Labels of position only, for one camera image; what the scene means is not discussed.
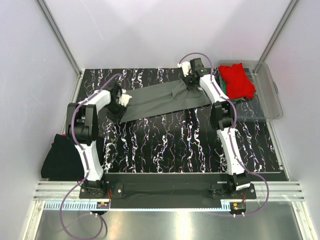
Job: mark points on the left white cable duct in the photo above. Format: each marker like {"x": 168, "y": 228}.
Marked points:
{"x": 72, "y": 205}

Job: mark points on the right aluminium frame post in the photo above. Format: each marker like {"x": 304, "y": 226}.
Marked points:
{"x": 289, "y": 11}

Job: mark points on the front aluminium rail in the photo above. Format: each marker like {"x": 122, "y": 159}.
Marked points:
{"x": 276, "y": 191}

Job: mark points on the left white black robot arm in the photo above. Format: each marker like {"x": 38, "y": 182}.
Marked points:
{"x": 82, "y": 128}

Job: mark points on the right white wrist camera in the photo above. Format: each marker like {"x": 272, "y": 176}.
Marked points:
{"x": 185, "y": 67}

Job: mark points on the clear plastic bin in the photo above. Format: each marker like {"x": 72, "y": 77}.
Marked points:
{"x": 265, "y": 106}

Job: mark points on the left aluminium frame post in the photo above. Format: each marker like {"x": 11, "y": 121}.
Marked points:
{"x": 58, "y": 35}

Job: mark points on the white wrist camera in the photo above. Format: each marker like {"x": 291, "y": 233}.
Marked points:
{"x": 124, "y": 99}
{"x": 185, "y": 67}

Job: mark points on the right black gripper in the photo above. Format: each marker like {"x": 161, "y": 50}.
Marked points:
{"x": 188, "y": 86}

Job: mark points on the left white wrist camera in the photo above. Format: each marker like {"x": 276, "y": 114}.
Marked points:
{"x": 124, "y": 99}

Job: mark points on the left small connector board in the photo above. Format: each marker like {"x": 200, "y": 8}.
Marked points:
{"x": 103, "y": 204}

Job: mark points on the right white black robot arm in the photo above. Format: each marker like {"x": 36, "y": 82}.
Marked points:
{"x": 223, "y": 119}

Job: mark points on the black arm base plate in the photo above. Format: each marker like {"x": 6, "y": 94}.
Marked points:
{"x": 203, "y": 199}

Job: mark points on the grey t shirt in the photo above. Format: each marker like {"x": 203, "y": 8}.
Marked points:
{"x": 162, "y": 98}

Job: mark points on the right small connector board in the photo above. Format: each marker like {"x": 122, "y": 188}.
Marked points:
{"x": 238, "y": 208}

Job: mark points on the black folded t shirt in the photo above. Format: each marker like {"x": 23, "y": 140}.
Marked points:
{"x": 63, "y": 161}

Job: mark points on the white cable duct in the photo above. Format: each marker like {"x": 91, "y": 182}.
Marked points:
{"x": 226, "y": 205}
{"x": 72, "y": 205}

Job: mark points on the small connector board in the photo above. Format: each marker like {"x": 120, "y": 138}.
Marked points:
{"x": 103, "y": 204}
{"x": 238, "y": 208}

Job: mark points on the right white cable duct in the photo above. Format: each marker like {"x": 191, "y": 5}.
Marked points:
{"x": 226, "y": 205}

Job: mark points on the aluminium frame post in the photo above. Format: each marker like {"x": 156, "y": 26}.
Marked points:
{"x": 58, "y": 35}
{"x": 289, "y": 11}

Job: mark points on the red t shirt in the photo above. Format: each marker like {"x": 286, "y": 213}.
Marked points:
{"x": 238, "y": 85}

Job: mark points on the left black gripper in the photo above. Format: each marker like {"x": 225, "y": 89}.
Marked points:
{"x": 116, "y": 117}

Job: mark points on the green t shirt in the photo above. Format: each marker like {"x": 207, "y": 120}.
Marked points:
{"x": 224, "y": 89}

